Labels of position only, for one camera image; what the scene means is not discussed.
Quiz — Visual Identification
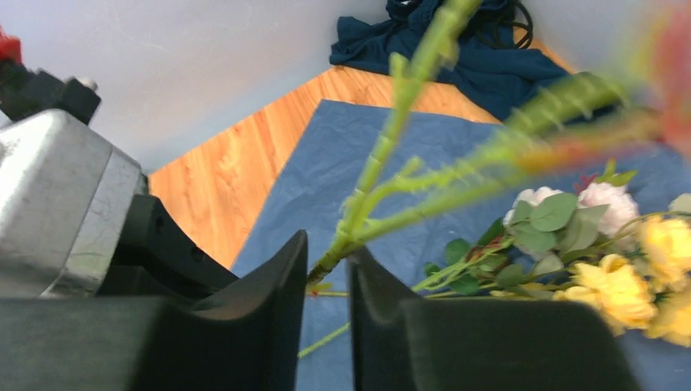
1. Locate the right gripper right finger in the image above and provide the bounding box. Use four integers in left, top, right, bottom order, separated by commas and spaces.
348, 248, 639, 390

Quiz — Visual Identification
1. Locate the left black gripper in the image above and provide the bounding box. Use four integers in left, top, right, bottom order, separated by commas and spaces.
97, 195, 238, 302

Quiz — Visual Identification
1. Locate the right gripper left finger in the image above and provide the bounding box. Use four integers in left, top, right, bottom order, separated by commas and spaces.
1, 230, 308, 390

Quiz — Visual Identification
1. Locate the blue wrapping paper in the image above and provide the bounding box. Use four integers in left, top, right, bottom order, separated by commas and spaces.
232, 101, 690, 390

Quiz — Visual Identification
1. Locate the flower bouquet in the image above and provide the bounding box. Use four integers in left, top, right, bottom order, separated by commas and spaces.
297, 159, 691, 360

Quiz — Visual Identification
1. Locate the dark navy cloth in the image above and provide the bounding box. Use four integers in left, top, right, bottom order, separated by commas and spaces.
329, 0, 569, 121

